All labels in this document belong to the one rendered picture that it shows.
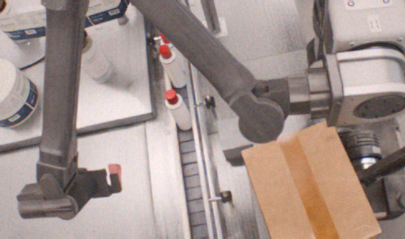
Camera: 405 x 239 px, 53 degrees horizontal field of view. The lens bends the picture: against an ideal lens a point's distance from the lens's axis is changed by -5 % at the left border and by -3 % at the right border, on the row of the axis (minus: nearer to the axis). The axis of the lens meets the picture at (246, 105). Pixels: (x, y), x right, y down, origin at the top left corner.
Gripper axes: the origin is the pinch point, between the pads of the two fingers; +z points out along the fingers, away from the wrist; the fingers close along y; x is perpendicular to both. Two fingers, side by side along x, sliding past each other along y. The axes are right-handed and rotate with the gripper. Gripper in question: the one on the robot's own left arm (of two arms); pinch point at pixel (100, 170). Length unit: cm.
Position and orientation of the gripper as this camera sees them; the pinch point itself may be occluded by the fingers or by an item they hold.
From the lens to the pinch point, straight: 105.0
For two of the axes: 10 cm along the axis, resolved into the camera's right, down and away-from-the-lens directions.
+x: 1.3, 9.7, 2.2
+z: 0.3, -2.3, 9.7
